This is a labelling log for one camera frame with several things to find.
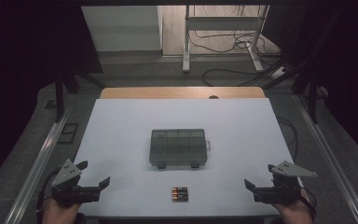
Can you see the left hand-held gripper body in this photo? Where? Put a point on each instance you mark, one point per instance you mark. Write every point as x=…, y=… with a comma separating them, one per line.
x=65, y=179

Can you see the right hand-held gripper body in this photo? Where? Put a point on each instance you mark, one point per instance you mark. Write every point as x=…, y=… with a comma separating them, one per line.
x=286, y=186

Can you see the black and gold battery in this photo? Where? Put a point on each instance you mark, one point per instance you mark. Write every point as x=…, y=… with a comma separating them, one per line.
x=180, y=196
x=180, y=192
x=180, y=199
x=180, y=188

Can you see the grey transparent compartment box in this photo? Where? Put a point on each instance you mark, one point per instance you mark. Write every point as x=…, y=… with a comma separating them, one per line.
x=177, y=147

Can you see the person's right hand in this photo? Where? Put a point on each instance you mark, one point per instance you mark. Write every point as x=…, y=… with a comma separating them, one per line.
x=295, y=213

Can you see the person's left hand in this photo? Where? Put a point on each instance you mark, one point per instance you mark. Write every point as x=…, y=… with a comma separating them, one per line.
x=57, y=214

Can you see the black metal stand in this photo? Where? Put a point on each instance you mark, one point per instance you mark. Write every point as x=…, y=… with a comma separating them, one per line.
x=59, y=93
x=313, y=99

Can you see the white power strip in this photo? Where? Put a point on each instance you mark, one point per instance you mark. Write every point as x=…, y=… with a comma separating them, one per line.
x=278, y=72

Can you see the white cabinet panel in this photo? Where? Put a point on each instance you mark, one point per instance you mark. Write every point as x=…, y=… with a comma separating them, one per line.
x=121, y=28

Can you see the aluminium rail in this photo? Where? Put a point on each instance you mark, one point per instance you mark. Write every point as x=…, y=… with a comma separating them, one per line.
x=37, y=168
x=329, y=158

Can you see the black floor socket frame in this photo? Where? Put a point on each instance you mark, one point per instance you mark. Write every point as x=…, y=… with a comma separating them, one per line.
x=68, y=133

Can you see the white metal desk frame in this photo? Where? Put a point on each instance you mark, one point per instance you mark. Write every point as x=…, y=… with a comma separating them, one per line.
x=220, y=23

